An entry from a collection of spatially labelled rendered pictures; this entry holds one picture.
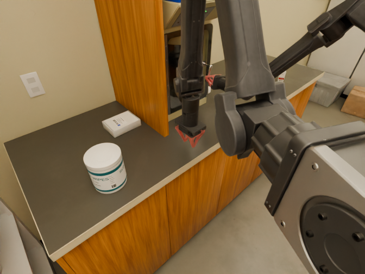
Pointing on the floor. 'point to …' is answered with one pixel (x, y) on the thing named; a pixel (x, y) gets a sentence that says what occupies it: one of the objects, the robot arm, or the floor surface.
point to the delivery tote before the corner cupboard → (328, 88)
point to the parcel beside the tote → (355, 102)
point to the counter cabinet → (169, 215)
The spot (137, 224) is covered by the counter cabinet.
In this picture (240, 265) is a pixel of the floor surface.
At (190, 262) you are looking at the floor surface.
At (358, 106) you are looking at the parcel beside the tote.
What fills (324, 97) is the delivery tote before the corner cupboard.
